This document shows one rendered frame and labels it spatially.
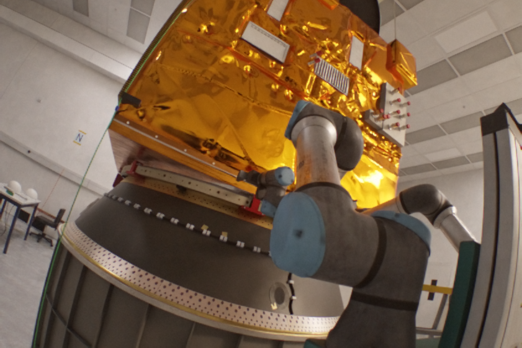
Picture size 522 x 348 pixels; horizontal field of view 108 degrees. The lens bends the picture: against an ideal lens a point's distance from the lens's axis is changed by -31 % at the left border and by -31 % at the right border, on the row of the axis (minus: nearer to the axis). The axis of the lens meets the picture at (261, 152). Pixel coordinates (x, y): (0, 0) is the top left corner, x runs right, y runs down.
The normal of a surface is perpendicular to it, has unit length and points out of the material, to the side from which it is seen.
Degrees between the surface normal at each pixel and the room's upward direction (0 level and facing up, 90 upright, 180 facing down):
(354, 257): 106
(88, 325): 90
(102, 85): 90
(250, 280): 62
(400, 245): 74
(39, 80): 90
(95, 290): 90
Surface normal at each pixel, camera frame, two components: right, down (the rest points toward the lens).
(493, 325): -0.87, -0.40
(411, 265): 0.11, -0.32
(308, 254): -0.04, 0.10
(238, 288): 0.39, -0.66
